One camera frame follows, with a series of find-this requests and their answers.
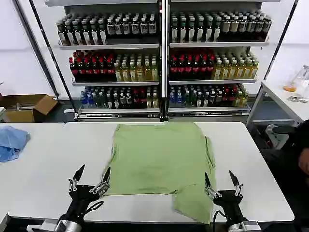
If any shelf rack with bottles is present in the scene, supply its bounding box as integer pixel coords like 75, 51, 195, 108
165, 0, 282, 122
44, 0, 165, 122

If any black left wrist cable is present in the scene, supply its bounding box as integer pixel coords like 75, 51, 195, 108
84, 201, 104, 215

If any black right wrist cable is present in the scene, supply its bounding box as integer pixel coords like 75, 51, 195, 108
211, 210, 227, 230

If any green polo shirt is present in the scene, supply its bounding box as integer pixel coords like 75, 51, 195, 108
106, 122, 217, 225

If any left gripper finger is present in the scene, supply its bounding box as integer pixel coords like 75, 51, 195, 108
89, 166, 111, 194
68, 164, 85, 192

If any white side table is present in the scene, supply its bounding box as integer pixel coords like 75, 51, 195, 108
246, 79, 309, 136

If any grey clothes pile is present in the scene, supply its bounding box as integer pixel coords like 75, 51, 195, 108
264, 124, 290, 150

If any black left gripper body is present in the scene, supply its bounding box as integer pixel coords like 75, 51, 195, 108
64, 185, 106, 222

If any person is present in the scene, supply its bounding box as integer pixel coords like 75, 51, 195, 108
272, 122, 309, 196

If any blue cloth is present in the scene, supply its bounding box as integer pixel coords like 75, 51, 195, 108
0, 125, 31, 163

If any black frame pole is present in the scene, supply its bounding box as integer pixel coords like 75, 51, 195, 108
264, 0, 299, 80
28, 0, 79, 116
14, 0, 60, 98

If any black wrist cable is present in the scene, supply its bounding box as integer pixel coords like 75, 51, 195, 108
211, 210, 227, 230
84, 201, 104, 215

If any glass flask with orange liquid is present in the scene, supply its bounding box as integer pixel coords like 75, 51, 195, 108
282, 64, 309, 93

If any small metal tool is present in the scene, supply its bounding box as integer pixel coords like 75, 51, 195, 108
288, 95, 309, 104

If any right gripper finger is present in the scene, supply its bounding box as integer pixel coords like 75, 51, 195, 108
229, 170, 244, 196
204, 172, 219, 200

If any brown cardboard box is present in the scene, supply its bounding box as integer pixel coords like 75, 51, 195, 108
0, 94, 59, 123

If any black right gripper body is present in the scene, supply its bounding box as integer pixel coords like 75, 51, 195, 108
213, 189, 248, 225

